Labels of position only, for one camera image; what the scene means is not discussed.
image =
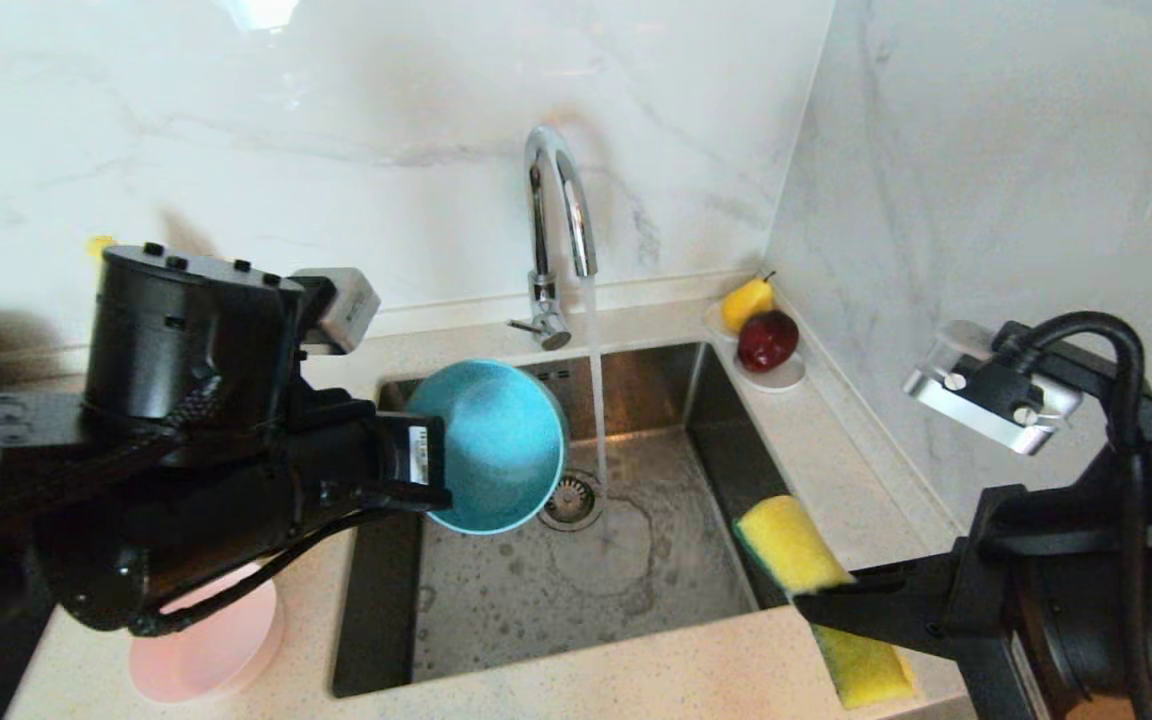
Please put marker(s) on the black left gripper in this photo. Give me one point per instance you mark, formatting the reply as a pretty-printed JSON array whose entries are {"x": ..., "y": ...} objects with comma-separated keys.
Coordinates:
[{"x": 186, "y": 340}]

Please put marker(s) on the running water stream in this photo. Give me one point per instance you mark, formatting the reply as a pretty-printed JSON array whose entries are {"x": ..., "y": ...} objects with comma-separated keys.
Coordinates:
[{"x": 596, "y": 400}]

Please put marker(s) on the yellow capped dish soap bottle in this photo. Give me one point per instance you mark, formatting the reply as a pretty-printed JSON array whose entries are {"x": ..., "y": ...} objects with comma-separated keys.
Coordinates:
[{"x": 101, "y": 248}]

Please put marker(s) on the dark red apple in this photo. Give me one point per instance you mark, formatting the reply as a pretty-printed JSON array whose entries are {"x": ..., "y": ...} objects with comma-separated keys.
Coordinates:
[{"x": 767, "y": 340}]

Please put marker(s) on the yellow pear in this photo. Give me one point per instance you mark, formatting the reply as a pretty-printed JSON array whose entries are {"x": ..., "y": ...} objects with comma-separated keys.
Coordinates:
[{"x": 744, "y": 303}]

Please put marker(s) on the pink plastic bowl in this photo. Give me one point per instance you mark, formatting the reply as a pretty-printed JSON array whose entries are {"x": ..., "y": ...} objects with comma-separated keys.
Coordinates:
[{"x": 216, "y": 650}]

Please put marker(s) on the round metal drain strainer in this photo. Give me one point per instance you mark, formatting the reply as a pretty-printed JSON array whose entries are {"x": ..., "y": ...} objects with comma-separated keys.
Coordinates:
[{"x": 576, "y": 500}]

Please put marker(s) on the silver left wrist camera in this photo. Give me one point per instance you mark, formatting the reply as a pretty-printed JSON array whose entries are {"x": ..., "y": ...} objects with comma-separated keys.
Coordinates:
[{"x": 346, "y": 310}]

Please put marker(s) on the stainless steel sink basin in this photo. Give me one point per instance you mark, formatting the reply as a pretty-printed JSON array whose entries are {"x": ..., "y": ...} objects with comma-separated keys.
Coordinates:
[{"x": 586, "y": 590}]

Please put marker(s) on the blue plastic bowl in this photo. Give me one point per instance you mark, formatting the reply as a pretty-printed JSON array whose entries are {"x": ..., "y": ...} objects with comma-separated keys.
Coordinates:
[{"x": 496, "y": 440}]

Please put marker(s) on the chrome gooseneck faucet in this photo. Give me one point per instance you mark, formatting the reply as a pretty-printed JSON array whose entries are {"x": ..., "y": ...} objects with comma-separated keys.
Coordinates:
[{"x": 543, "y": 290}]

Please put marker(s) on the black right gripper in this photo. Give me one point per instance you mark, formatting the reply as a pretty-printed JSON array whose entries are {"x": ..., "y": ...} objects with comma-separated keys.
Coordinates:
[{"x": 1116, "y": 600}]

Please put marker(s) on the yellow green sponge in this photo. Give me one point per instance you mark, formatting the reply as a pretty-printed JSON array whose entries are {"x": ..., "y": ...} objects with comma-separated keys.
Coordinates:
[{"x": 791, "y": 545}]

